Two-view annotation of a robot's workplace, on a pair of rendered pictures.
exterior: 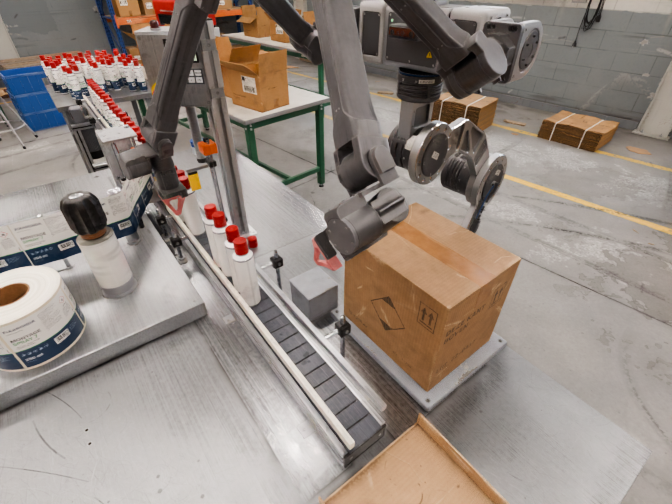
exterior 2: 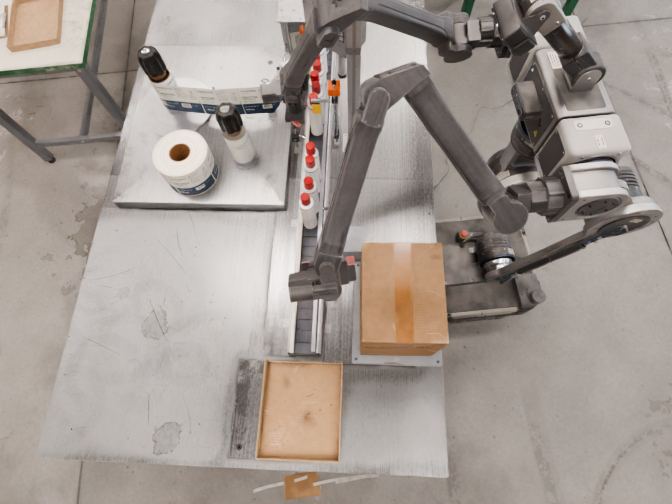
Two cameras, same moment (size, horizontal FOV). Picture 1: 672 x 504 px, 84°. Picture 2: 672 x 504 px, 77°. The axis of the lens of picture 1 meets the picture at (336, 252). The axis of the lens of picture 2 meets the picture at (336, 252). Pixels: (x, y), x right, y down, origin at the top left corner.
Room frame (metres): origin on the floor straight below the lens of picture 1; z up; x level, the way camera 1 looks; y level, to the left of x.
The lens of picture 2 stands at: (0.30, -0.30, 2.29)
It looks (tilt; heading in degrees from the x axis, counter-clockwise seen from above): 69 degrees down; 44
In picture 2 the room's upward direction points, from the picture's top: 5 degrees counter-clockwise
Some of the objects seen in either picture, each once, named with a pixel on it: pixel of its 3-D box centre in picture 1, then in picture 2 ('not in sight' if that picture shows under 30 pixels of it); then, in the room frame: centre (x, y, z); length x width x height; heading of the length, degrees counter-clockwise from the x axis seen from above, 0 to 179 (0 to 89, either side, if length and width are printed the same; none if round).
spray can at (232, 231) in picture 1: (238, 259); (310, 195); (0.77, 0.26, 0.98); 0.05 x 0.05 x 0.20
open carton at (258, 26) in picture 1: (257, 21); not in sight; (6.28, 1.14, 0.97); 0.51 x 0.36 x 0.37; 138
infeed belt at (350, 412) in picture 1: (206, 245); (317, 147); (1.00, 0.44, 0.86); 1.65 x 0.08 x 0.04; 37
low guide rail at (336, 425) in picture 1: (229, 286); (302, 205); (0.75, 0.29, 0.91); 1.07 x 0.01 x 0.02; 37
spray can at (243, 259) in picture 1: (246, 272); (307, 210); (0.72, 0.23, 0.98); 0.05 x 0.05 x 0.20
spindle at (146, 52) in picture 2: not in sight; (162, 80); (0.78, 1.02, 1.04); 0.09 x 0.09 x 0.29
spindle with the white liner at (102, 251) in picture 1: (100, 245); (236, 136); (0.77, 0.62, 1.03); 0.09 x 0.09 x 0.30
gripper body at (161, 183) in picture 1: (167, 179); (294, 104); (0.96, 0.48, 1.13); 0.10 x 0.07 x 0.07; 38
